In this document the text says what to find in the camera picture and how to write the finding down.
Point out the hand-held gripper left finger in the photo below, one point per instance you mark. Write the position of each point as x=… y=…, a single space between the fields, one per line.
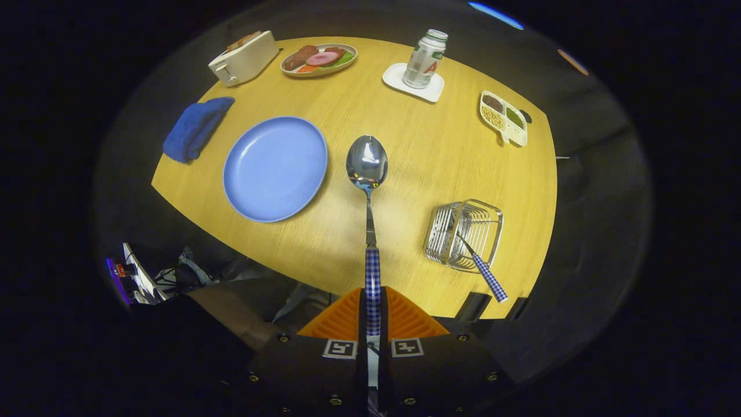
x=301 y=370

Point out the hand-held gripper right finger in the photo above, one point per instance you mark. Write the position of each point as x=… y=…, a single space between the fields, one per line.
x=446 y=370

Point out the white power strip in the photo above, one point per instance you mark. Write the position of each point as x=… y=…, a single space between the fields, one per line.
x=139 y=275

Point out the blue round plate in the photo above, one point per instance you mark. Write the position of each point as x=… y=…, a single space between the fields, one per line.
x=275 y=168

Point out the purple lit device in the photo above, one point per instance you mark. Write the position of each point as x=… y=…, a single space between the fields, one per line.
x=117 y=278

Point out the white divided tray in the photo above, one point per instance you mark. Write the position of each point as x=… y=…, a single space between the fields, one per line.
x=518 y=136

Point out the yellow beans pile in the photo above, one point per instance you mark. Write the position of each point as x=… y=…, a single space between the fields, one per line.
x=493 y=119

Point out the green beans pile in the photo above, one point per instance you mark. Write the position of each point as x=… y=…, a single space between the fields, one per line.
x=515 y=117

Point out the blue folded towel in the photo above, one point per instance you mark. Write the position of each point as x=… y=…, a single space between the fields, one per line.
x=197 y=127

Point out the black table grommet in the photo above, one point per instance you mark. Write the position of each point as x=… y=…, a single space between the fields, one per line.
x=525 y=116

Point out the brown beans pile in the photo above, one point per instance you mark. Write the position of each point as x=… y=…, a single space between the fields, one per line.
x=493 y=103

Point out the white square coaster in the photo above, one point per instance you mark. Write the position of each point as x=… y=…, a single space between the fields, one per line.
x=393 y=78

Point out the beige oval food plate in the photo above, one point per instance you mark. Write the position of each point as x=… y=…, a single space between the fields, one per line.
x=319 y=73

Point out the orange carrot slice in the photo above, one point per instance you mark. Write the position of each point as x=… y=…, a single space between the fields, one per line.
x=308 y=68

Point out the pink ham slice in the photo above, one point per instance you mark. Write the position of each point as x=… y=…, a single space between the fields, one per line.
x=322 y=58

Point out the white drink bottle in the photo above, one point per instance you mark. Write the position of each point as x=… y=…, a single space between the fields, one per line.
x=424 y=58

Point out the brown meat piece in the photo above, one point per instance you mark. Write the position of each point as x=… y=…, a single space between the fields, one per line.
x=336 y=52
x=300 y=57

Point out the green lettuce leaf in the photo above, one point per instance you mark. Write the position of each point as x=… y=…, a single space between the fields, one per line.
x=344 y=59

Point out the white toaster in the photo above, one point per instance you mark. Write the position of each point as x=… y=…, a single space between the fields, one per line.
x=246 y=58

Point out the toast slice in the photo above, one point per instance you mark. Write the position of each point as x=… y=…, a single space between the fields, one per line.
x=243 y=39

